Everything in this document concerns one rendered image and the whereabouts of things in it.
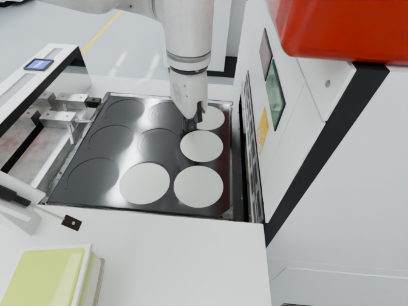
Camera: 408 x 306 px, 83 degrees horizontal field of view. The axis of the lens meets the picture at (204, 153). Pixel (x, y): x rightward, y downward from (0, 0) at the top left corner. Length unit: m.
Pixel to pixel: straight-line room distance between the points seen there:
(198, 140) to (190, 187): 0.13
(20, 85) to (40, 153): 0.19
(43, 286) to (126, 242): 0.11
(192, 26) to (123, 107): 0.34
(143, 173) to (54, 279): 0.27
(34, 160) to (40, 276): 0.38
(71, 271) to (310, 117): 0.28
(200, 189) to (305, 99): 0.29
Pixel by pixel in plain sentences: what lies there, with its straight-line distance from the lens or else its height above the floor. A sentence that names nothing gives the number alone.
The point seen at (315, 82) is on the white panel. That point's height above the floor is 1.18.
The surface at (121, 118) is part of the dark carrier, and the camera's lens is 0.64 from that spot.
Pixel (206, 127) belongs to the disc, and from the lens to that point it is 0.59.
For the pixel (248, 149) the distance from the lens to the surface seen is 0.49.
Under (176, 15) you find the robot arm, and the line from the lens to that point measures 0.41.
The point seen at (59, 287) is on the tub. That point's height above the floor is 1.03.
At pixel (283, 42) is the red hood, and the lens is 0.18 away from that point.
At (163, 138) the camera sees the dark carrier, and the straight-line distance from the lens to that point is 0.56.
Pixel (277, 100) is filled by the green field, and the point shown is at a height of 1.11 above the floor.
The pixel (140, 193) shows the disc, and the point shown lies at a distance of 0.47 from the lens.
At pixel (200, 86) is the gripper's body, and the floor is 1.05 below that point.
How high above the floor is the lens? 1.29
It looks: 49 degrees down
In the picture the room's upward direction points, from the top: 3 degrees clockwise
